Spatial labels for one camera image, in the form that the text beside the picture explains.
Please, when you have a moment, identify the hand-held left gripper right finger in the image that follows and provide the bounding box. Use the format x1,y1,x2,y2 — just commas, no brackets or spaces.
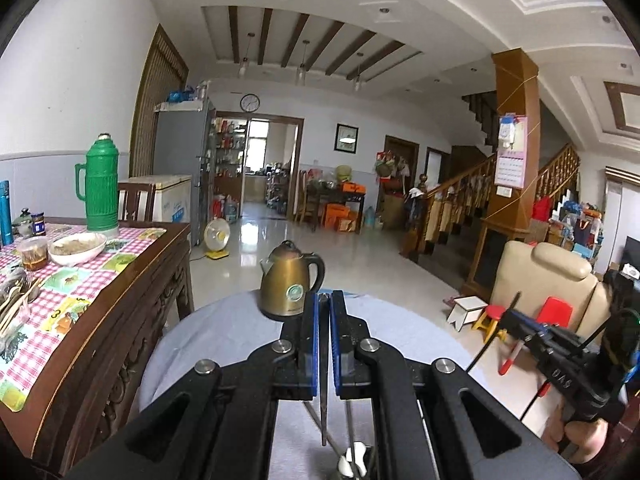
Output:
330,291,581,480

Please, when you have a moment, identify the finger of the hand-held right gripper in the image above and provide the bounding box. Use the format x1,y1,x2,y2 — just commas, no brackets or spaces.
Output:
501,306,556,335
506,322,568,361

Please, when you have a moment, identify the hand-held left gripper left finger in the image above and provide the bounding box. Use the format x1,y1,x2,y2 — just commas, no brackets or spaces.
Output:
65,292,319,480

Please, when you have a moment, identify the dark chopstick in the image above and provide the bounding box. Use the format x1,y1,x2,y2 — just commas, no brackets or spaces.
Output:
320,295,329,447
466,291,522,373
345,399,357,463
304,401,345,460

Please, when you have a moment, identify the person's right hand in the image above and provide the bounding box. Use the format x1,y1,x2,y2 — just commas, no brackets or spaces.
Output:
545,405,608,463

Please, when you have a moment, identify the red stool with yellow legs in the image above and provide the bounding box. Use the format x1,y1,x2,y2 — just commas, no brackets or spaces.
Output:
472,305,508,343

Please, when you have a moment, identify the red child chair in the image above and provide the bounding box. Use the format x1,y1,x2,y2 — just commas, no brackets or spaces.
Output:
499,296,574,376

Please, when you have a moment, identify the beige sofa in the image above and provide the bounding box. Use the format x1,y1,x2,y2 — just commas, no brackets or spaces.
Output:
487,241,613,356

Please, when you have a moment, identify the small white stool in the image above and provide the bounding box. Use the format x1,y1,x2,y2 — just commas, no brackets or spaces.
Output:
445,296,488,332

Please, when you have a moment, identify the bronze electric kettle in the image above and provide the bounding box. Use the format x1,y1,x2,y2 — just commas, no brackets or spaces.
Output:
258,240,326,322

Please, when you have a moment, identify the pile of bags and boxes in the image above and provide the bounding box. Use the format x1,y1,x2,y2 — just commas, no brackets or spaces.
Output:
530,195,608,271

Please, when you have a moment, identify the black television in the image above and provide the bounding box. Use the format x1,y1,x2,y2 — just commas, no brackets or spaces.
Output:
620,236,640,281

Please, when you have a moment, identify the large orange carton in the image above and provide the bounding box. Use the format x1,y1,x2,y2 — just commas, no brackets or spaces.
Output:
322,203,361,233

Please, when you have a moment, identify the yellow electric fan heater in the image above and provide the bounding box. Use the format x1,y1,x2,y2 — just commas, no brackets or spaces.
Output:
203,217,232,261

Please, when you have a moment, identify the brown wooden dining table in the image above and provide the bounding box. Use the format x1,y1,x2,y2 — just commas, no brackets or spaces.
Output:
305,187,368,233

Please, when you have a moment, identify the wooden stair railing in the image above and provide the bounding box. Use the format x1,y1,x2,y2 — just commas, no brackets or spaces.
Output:
415,142,581,261

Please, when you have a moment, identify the narrow wooden room door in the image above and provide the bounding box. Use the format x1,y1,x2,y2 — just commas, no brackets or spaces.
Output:
425,147,451,191

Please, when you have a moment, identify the carved dark wooden table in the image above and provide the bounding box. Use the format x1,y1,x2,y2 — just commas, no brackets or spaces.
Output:
0,217,195,476

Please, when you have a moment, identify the white chest freezer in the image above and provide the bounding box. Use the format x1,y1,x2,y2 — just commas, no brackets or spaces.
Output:
118,175,192,223

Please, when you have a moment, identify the dark wooden room door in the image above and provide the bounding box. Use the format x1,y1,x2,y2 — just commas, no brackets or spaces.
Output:
384,135,420,231

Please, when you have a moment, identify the glass shelf with bottles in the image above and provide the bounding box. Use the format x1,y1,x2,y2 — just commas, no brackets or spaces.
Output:
212,117,249,203

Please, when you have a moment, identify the dark wooden chair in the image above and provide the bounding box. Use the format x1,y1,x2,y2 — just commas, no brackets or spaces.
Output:
117,182,157,222

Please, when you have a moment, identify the wooden pillar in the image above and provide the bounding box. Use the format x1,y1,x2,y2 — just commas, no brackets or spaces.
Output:
460,49,542,296

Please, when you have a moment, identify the grey refrigerator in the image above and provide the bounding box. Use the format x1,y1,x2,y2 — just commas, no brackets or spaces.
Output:
152,100,217,221

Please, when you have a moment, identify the white bowl of food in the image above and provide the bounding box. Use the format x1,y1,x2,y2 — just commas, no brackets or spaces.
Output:
48,232,107,267

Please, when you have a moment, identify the pink checked table mat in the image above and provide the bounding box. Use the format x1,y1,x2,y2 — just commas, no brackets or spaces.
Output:
0,224,167,413

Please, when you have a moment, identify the green thermos jug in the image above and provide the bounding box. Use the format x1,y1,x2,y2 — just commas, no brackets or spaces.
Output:
75,133,121,233

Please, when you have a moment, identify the clear plastic jar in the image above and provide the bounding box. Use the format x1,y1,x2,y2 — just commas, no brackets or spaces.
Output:
17,237,50,272

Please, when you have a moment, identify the slatted wooden door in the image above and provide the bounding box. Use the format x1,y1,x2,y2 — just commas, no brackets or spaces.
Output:
129,24,190,178

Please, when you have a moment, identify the bundle of wooden chopsticks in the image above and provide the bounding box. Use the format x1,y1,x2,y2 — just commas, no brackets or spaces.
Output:
0,267,43,341

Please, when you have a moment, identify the teal drinking bottle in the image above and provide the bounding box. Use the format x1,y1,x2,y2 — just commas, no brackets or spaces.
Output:
0,180,13,247

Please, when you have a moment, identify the pink wall calendar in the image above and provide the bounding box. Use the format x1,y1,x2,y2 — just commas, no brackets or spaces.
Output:
494,112,529,188

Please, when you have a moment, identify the framed wall picture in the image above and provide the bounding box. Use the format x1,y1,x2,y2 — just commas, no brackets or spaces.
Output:
335,123,359,153

